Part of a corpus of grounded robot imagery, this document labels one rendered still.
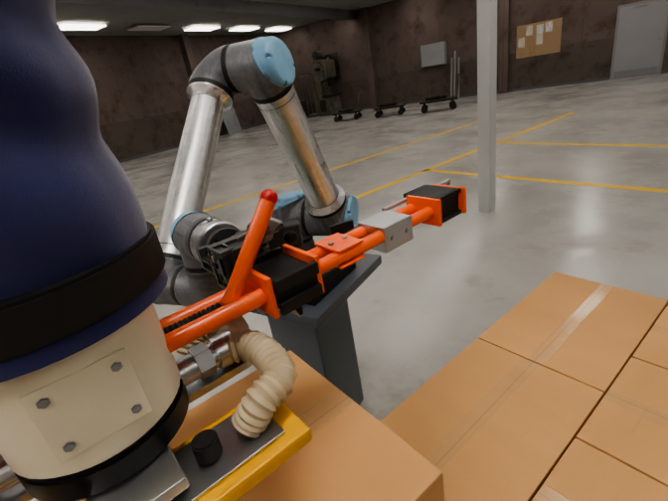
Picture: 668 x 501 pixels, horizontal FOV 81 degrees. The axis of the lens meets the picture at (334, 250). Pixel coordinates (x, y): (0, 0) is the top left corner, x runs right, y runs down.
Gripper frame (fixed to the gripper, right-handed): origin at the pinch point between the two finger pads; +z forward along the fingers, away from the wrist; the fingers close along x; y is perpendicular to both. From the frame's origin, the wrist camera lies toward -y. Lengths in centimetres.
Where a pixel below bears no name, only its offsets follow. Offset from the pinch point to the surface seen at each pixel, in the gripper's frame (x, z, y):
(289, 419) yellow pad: -11.0, 11.7, 12.0
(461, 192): 1.4, 3.9, -35.6
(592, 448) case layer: -67, 25, -56
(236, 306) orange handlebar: 0.7, 2.8, 11.1
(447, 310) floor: -122, -85, -151
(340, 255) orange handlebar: 0.5, 2.9, -6.0
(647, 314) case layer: -68, 19, -123
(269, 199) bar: 11.5, 1.1, 2.2
